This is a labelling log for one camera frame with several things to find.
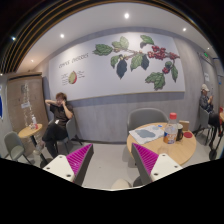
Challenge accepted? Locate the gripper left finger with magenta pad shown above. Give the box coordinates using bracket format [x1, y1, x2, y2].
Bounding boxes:
[44, 144, 94, 186]

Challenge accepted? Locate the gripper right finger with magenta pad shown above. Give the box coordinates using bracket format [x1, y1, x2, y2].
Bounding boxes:
[131, 143, 182, 185]

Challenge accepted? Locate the white cloth with grey patch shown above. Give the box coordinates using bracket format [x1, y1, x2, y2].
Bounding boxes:
[129, 125, 164, 144]

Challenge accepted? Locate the round wooden table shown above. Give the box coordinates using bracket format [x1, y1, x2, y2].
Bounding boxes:
[126, 122, 198, 167]

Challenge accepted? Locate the grey chair under seated person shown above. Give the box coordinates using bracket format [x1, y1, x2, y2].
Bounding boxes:
[62, 117, 81, 151]

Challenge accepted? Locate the seated person in black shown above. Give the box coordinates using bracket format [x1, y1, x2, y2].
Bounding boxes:
[39, 92, 74, 158]

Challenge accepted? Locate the plastic bottle with red cap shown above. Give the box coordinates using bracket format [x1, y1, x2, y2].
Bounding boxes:
[163, 112, 178, 144]

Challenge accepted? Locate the dark cup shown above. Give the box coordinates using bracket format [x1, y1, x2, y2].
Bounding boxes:
[176, 123, 183, 141]

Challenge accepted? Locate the red round coaster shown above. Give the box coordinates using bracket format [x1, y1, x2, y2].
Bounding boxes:
[184, 132, 192, 138]

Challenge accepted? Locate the grey upholstered chair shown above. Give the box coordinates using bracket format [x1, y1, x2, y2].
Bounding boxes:
[127, 108, 168, 132]

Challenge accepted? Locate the brown cardboard box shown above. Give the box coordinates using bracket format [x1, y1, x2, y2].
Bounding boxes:
[179, 120, 189, 131]

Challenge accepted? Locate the small round side table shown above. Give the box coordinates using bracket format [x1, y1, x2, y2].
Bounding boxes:
[18, 124, 48, 168]

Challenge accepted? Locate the small bottle on side table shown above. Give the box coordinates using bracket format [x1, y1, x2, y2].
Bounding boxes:
[32, 115, 38, 129]

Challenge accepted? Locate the grey-green chair at left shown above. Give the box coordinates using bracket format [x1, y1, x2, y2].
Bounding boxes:
[4, 131, 26, 161]

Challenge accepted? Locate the person in white cap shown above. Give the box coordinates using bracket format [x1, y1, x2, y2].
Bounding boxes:
[199, 84, 220, 128]

